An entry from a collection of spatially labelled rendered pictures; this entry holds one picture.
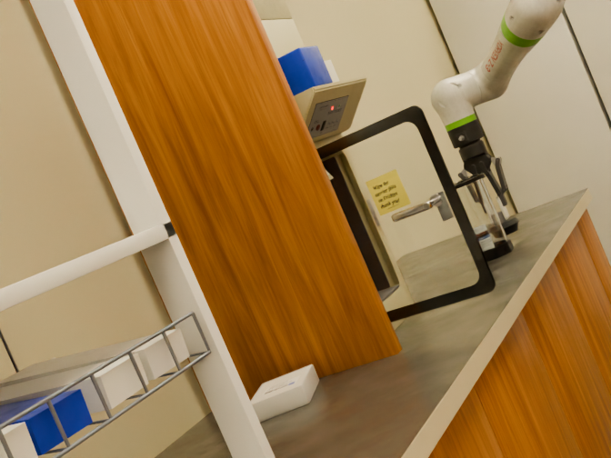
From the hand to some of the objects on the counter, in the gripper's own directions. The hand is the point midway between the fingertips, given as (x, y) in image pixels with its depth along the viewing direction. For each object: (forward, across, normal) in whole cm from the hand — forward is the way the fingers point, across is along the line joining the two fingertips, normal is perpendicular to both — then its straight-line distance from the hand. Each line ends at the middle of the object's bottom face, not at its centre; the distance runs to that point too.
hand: (497, 209), depth 261 cm
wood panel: (+10, -27, -88) cm, 93 cm away
